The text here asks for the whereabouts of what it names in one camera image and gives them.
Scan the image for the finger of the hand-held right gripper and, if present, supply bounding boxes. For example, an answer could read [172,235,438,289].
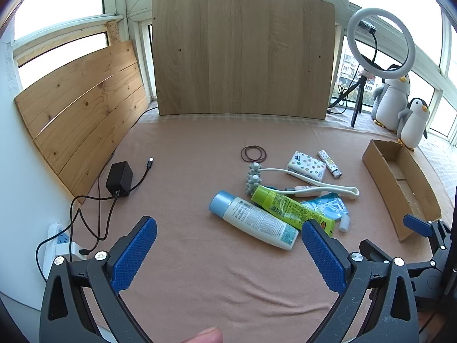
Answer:
[359,239,432,279]
[403,214,453,258]

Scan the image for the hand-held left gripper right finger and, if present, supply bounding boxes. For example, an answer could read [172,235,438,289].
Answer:
[302,220,420,343]

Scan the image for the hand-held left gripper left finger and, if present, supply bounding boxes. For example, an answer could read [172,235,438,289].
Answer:
[39,216,158,343]

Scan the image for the cardboard box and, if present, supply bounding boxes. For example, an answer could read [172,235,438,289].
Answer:
[362,139,442,243]

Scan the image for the blue printed packet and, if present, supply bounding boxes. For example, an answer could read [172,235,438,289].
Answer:
[299,192,348,222]

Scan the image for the green bottle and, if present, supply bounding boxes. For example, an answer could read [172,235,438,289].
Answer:
[250,185,336,236]

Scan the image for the white lotion bottle blue cap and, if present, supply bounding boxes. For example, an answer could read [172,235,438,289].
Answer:
[209,190,299,251]

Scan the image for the patterned tissue packet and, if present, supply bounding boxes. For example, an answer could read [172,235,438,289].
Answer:
[286,151,327,182]

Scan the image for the grey knobbed massager white handle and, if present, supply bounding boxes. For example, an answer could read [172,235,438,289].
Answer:
[244,162,360,201]

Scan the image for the brown hair ties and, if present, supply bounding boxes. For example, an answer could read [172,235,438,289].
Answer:
[240,145,268,163]

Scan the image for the person's left hand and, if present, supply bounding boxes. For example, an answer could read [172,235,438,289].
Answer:
[180,326,224,343]

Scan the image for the white power strip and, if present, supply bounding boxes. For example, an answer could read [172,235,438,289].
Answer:
[42,222,88,283]

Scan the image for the black power adapter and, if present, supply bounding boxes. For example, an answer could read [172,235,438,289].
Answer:
[106,161,134,198]

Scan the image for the patterned lighter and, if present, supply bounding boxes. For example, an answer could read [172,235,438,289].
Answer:
[318,149,342,178]

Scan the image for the small penguin plush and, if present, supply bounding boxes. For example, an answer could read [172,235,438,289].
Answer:
[397,98,430,151]

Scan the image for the beige checked sheet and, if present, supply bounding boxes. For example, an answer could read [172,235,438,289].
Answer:
[137,109,457,222]

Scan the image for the large penguin plush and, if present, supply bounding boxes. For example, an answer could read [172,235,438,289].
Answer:
[371,64,412,131]

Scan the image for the black tripod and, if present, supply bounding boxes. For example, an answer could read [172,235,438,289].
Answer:
[328,75,370,128]

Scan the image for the pine slat wooden board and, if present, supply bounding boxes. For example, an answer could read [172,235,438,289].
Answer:
[14,40,150,204]

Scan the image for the light oak wooden board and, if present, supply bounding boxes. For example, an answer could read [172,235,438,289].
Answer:
[152,0,336,120]

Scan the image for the narrow wooden strip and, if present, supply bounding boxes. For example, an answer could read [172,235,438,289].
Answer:
[106,21,121,46]

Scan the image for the black power cord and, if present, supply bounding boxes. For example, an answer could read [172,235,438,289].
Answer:
[36,191,120,283]

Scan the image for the black usb cable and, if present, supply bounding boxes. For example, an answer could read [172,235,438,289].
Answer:
[127,156,155,194]

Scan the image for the white ring light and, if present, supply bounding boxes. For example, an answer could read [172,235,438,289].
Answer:
[348,8,417,79]

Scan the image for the white window frame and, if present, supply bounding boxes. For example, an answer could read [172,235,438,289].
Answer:
[7,0,457,140]

